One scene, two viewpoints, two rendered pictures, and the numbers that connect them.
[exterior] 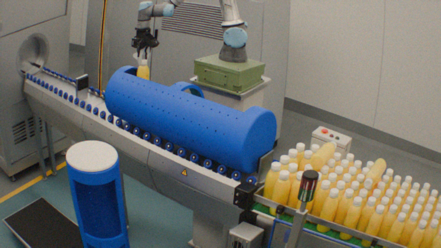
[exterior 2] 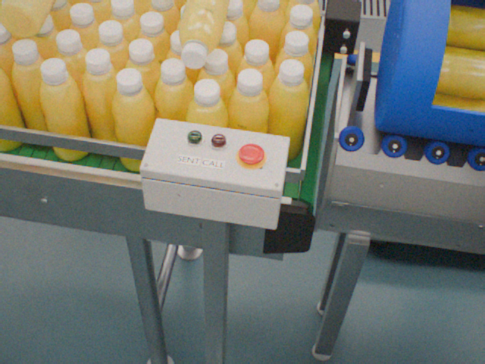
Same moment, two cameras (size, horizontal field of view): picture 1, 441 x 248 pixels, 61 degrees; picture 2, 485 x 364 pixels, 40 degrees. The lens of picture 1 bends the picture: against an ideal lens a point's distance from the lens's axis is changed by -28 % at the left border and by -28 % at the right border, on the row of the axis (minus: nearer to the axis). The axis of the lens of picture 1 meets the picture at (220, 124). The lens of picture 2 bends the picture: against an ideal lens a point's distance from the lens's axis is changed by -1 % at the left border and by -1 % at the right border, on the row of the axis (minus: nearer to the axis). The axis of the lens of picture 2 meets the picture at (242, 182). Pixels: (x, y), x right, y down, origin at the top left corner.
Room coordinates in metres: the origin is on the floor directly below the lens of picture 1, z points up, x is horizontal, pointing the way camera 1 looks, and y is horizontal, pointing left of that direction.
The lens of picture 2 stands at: (2.57, -0.78, 1.82)
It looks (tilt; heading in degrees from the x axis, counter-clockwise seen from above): 52 degrees down; 152
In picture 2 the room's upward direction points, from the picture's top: 3 degrees clockwise
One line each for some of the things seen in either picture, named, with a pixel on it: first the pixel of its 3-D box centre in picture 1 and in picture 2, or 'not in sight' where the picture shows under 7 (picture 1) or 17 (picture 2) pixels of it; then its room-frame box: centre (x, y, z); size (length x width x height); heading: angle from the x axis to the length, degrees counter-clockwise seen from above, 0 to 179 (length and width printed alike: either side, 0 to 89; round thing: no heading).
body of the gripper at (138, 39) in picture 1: (141, 37); not in sight; (2.40, 0.44, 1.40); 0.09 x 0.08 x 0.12; 56
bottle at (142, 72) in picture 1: (142, 79); not in sight; (2.39, 0.42, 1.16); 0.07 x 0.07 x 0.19
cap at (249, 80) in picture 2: (315, 147); (249, 80); (1.89, -0.42, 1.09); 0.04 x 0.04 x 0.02
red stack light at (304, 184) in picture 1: (309, 181); not in sight; (1.37, -0.31, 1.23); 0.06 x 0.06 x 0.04
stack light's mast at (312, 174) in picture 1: (306, 193); not in sight; (1.37, -0.31, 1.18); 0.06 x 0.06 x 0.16
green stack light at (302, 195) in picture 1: (306, 192); not in sight; (1.37, -0.31, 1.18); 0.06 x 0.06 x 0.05
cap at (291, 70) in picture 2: (300, 146); (292, 70); (1.90, -0.35, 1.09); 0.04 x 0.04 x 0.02
